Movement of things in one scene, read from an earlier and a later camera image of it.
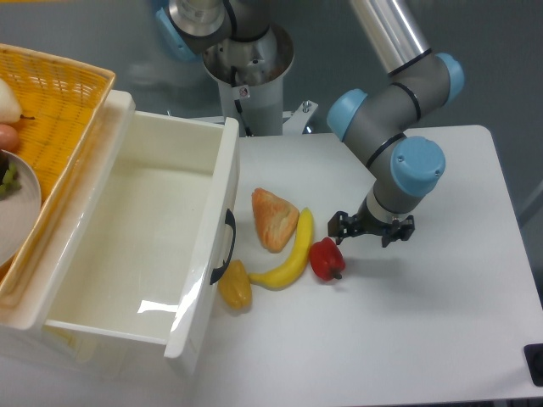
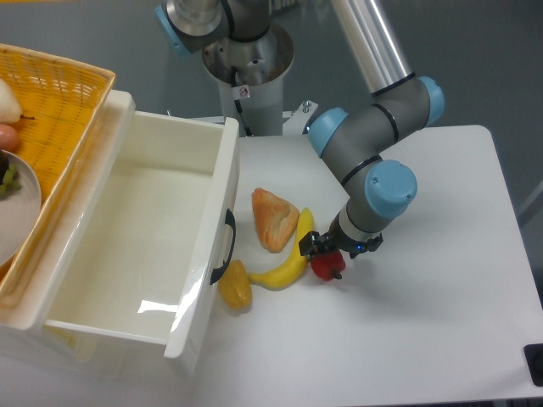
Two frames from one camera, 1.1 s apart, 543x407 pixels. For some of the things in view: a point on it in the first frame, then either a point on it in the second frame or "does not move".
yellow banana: [288, 275] does not move
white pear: [10, 111] does not move
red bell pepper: [327, 259] does not move
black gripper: [342, 225] to [312, 242]
